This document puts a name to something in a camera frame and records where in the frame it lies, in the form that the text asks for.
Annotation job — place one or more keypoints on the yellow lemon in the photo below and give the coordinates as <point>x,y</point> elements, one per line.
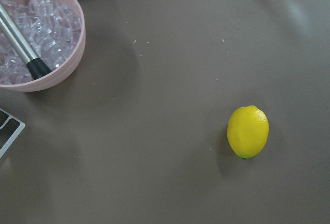
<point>247,131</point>

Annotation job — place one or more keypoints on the pink bowl with ice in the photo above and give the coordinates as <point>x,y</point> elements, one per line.
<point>67,68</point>

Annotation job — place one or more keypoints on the white wire cup rack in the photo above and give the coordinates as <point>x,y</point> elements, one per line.
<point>11,127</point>

